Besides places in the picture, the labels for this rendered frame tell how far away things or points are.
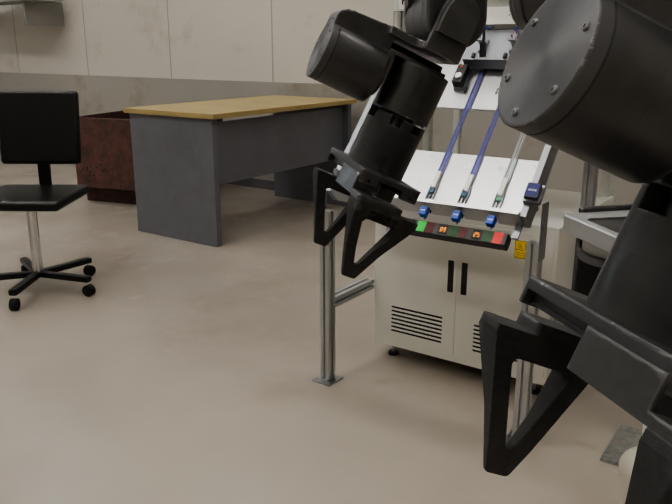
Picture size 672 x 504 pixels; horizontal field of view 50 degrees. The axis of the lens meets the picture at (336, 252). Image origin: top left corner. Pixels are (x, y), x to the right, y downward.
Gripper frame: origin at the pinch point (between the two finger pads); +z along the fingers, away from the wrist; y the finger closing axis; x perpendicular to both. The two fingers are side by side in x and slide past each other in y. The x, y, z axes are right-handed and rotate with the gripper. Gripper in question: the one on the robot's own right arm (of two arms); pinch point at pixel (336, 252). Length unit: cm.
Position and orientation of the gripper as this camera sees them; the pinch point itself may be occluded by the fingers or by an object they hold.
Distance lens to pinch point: 72.5
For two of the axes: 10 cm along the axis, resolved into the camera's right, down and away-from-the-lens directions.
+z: -4.2, 8.9, 1.8
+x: 8.6, 3.2, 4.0
